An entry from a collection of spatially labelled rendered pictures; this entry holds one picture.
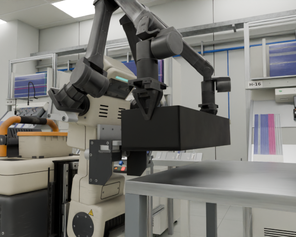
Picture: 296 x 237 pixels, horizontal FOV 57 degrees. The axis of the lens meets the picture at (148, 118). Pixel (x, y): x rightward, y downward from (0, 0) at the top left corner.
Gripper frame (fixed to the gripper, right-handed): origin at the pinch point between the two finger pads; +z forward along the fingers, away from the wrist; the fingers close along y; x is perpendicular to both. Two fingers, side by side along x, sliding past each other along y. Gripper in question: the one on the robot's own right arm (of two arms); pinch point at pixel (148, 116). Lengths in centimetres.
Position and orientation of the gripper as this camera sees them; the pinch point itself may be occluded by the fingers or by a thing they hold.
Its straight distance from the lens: 71.2
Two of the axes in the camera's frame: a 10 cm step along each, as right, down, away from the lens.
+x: -8.8, 0.6, 4.7
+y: 4.8, 0.7, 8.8
